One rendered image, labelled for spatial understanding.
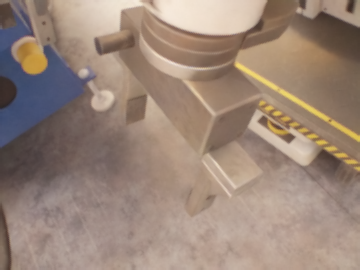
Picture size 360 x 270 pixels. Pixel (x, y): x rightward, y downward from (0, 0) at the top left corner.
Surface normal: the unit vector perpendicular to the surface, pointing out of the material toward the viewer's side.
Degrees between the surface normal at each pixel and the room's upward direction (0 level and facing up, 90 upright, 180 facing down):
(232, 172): 25
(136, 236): 0
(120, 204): 0
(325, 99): 0
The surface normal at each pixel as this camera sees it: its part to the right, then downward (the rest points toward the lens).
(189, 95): -0.80, 0.36
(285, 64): -0.22, -0.50
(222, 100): 0.19, -0.62
